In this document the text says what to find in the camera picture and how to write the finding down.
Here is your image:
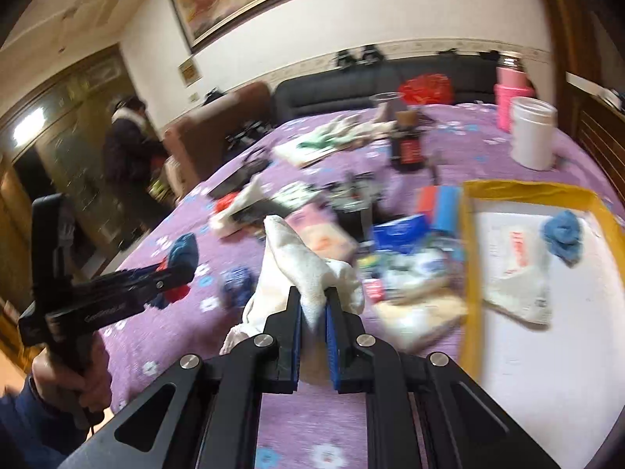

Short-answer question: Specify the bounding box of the brown armchair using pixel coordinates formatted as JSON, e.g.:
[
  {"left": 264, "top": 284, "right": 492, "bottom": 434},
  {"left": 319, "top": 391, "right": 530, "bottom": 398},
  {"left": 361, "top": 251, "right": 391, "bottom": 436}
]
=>
[{"left": 163, "top": 81, "right": 274, "bottom": 197}]

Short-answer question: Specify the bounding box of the black leather sofa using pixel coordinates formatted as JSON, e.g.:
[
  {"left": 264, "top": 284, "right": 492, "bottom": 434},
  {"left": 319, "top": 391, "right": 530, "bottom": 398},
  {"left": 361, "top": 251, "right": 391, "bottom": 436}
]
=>
[{"left": 271, "top": 51, "right": 504, "bottom": 123}]

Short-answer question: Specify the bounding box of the red and blue sponge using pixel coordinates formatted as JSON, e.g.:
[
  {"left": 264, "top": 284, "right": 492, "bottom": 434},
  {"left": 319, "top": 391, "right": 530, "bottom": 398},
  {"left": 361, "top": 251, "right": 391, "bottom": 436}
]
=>
[{"left": 415, "top": 186, "right": 463, "bottom": 233}]

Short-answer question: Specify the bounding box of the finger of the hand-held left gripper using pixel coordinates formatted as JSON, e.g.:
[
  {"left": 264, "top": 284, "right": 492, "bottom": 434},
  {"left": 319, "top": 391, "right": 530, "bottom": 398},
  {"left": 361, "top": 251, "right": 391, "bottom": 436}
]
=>
[{"left": 114, "top": 261, "right": 194, "bottom": 304}]

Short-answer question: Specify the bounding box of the white plastic jar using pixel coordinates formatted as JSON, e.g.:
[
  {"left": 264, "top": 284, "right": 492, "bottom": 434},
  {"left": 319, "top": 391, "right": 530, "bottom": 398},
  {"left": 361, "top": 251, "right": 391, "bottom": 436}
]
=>
[{"left": 509, "top": 97, "right": 559, "bottom": 171}]

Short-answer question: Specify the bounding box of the blue packet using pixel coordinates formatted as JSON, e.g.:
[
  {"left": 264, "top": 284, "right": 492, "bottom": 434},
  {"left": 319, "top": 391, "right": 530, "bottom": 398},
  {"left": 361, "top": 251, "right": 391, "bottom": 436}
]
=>
[{"left": 371, "top": 215, "right": 431, "bottom": 256}]

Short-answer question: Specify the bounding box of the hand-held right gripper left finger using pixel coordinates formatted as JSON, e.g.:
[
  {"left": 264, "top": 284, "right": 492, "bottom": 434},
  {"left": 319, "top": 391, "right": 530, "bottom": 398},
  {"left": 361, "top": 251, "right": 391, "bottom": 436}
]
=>
[{"left": 59, "top": 287, "right": 304, "bottom": 469}]

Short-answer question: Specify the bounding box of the cream soft packet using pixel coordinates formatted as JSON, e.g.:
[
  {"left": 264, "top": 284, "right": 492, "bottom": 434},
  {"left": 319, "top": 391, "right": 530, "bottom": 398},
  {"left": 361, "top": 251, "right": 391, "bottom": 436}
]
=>
[{"left": 373, "top": 288, "right": 470, "bottom": 349}]

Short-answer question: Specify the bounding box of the yellow wall plaque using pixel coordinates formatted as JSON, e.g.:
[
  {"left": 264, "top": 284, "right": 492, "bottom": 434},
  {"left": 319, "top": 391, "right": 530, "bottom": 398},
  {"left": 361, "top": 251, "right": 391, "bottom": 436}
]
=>
[{"left": 178, "top": 56, "right": 202, "bottom": 85}]

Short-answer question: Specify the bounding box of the black smartphone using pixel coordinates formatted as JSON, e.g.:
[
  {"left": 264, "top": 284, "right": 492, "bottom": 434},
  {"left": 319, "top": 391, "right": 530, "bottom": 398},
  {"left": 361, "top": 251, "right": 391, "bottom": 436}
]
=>
[{"left": 209, "top": 166, "right": 261, "bottom": 200}]

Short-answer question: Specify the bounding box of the red plastic bag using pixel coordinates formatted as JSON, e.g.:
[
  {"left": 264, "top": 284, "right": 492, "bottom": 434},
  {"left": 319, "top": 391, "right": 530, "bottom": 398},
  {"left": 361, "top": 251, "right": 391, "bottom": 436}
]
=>
[{"left": 398, "top": 74, "right": 455, "bottom": 107}]

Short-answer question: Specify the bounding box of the wooden headboard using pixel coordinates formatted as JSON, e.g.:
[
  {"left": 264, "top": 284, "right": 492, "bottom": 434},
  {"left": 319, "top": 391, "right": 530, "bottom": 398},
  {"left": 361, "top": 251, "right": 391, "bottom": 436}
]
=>
[{"left": 565, "top": 72, "right": 625, "bottom": 196}]

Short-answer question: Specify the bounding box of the person's left forearm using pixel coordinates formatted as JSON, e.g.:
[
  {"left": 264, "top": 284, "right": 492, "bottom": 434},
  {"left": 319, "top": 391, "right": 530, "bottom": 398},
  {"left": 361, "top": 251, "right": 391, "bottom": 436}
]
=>
[{"left": 0, "top": 376, "right": 101, "bottom": 469}]

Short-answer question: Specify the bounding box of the purple floral bedsheet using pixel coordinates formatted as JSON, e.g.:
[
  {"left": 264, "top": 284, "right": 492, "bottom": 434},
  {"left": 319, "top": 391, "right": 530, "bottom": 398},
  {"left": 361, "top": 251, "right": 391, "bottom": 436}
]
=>
[{"left": 98, "top": 102, "right": 625, "bottom": 469}]

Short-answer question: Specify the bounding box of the white plastic bag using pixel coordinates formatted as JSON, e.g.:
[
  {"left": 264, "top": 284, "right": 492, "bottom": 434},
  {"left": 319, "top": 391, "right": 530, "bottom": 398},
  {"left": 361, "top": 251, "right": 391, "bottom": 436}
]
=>
[{"left": 481, "top": 227, "right": 555, "bottom": 326}]

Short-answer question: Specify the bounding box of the black box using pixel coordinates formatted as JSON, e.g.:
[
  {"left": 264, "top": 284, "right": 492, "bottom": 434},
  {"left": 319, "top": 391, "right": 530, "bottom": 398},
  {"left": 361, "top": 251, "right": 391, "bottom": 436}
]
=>
[{"left": 388, "top": 110, "right": 426, "bottom": 173}]

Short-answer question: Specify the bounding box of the pink bottle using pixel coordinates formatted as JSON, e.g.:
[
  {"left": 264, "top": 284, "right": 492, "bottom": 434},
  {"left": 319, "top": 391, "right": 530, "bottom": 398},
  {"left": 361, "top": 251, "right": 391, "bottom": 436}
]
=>
[{"left": 493, "top": 54, "right": 536, "bottom": 132}]

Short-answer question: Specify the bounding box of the blue patterned sock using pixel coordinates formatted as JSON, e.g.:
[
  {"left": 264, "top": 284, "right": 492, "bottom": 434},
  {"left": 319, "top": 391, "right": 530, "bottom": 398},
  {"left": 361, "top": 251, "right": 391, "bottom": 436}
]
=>
[{"left": 220, "top": 266, "right": 257, "bottom": 310}]

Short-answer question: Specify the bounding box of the pink packet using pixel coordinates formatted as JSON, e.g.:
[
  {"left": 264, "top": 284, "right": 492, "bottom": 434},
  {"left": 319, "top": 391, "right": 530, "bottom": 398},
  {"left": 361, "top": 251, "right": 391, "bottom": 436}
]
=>
[{"left": 286, "top": 205, "right": 360, "bottom": 263}]

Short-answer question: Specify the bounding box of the white sock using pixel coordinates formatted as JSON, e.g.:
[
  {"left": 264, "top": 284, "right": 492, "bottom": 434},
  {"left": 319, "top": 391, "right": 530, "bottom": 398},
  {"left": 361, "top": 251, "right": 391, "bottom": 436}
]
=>
[{"left": 220, "top": 215, "right": 364, "bottom": 386}]

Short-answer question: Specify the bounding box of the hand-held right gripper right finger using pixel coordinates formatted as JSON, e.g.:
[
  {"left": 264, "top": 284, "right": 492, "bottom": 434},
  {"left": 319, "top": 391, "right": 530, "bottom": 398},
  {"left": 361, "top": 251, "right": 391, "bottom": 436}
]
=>
[{"left": 325, "top": 287, "right": 562, "bottom": 469}]

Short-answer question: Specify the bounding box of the paper notebook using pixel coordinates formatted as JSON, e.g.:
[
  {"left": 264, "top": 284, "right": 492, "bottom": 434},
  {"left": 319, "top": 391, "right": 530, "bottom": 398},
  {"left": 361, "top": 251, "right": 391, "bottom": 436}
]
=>
[{"left": 272, "top": 136, "right": 343, "bottom": 168}]

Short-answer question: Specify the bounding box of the wooden wardrobe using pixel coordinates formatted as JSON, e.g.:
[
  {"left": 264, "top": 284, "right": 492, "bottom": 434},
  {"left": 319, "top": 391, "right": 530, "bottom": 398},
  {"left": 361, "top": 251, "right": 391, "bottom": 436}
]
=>
[{"left": 0, "top": 44, "right": 162, "bottom": 313}]

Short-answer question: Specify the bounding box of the person's left hand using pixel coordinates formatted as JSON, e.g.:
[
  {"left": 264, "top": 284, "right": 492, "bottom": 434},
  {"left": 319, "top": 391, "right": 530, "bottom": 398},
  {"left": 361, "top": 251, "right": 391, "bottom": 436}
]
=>
[{"left": 28, "top": 336, "right": 114, "bottom": 427}]

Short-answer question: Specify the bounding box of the clear plastic cup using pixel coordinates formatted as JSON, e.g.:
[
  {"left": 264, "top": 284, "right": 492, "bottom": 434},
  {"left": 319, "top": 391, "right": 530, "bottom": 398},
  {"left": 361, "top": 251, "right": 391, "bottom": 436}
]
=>
[{"left": 370, "top": 92, "right": 398, "bottom": 123}]

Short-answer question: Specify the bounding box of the white cotton glove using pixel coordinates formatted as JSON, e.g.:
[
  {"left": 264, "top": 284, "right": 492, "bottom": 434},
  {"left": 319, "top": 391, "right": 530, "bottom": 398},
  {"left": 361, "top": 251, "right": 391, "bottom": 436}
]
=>
[{"left": 322, "top": 115, "right": 396, "bottom": 145}]

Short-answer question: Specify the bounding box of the black device with cable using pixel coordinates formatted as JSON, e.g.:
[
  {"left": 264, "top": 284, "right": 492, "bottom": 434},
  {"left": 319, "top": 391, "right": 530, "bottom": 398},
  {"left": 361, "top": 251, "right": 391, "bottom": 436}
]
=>
[{"left": 327, "top": 173, "right": 380, "bottom": 235}]

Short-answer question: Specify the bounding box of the yellow tray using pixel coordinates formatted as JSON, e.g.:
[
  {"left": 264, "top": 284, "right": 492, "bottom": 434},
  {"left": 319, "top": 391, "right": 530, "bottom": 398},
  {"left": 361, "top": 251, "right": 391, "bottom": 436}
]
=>
[{"left": 459, "top": 180, "right": 625, "bottom": 384}]

